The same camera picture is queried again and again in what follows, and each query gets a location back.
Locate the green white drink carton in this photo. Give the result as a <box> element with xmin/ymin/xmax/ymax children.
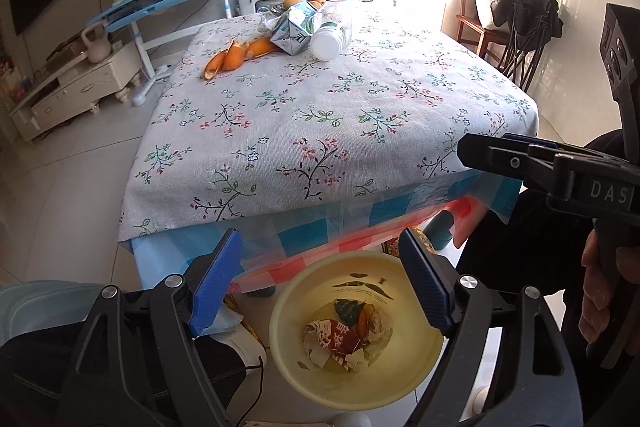
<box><xmin>270</xmin><ymin>0</ymin><xmax>323</xmax><ymax>56</ymax></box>

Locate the cream television stand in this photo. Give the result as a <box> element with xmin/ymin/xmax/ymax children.
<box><xmin>9</xmin><ymin>39</ymin><xmax>143</xmax><ymax>142</ymax></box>

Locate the brown box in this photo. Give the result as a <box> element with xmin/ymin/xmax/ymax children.
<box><xmin>44</xmin><ymin>34</ymin><xmax>93</xmax><ymax>70</ymax></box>

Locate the person's right hand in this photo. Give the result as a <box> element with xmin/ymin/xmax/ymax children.
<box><xmin>579</xmin><ymin>227</ymin><xmax>628</xmax><ymax>344</ymax></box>

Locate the black folding chair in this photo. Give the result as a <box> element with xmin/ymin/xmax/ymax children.
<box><xmin>492</xmin><ymin>0</ymin><xmax>565</xmax><ymax>92</ymax></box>

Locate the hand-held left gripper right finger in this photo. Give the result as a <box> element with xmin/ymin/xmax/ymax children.
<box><xmin>398</xmin><ymin>227</ymin><xmax>583</xmax><ymax>427</ymax></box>

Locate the person's black clothing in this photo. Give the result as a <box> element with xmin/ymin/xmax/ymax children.
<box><xmin>457</xmin><ymin>129</ymin><xmax>640</xmax><ymax>427</ymax></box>

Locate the dark green packet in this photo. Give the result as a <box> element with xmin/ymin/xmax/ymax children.
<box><xmin>334</xmin><ymin>298</ymin><xmax>366</xmax><ymax>325</ymax></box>

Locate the red white paper bag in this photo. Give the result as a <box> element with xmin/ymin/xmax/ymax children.
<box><xmin>301</xmin><ymin>318</ymin><xmax>351</xmax><ymax>350</ymax></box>

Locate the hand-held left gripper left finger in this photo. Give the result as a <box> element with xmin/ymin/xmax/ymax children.
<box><xmin>55</xmin><ymin>229</ymin><xmax>244</xmax><ymax>427</ymax></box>

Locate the white plastic bag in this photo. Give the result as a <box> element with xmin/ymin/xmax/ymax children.
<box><xmin>257</xmin><ymin>9</ymin><xmax>286</xmax><ymax>32</ymax></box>

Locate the pink kettlebell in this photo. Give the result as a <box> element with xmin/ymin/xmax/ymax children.
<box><xmin>81</xmin><ymin>23</ymin><xmax>113</xmax><ymax>64</ymax></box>

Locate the white paper wrapper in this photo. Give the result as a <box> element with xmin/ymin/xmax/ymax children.
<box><xmin>305</xmin><ymin>344</ymin><xmax>371</xmax><ymax>373</ymax></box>

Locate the yellow plastic bin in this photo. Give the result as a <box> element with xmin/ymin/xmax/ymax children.
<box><xmin>269</xmin><ymin>249</ymin><xmax>446</xmax><ymax>412</ymax></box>

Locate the floral tablecloth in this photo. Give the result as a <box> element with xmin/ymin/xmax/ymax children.
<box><xmin>117</xmin><ymin>9</ymin><xmax>540</xmax><ymax>244</ymax></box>

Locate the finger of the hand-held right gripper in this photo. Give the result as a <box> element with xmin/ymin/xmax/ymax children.
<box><xmin>457</xmin><ymin>133</ymin><xmax>553</xmax><ymax>194</ymax></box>
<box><xmin>501</xmin><ymin>132</ymin><xmax>561</xmax><ymax>148</ymax></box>

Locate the clear plastic bottle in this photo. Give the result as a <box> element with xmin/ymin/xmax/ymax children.
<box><xmin>310</xmin><ymin>4</ymin><xmax>353</xmax><ymax>62</ymax></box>

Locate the light blue plastic container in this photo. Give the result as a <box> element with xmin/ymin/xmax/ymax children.
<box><xmin>0</xmin><ymin>281</ymin><xmax>103</xmax><ymax>348</ymax></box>

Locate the wooden chair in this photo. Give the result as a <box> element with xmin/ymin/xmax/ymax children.
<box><xmin>455</xmin><ymin>0</ymin><xmax>518</xmax><ymax>58</ymax></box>

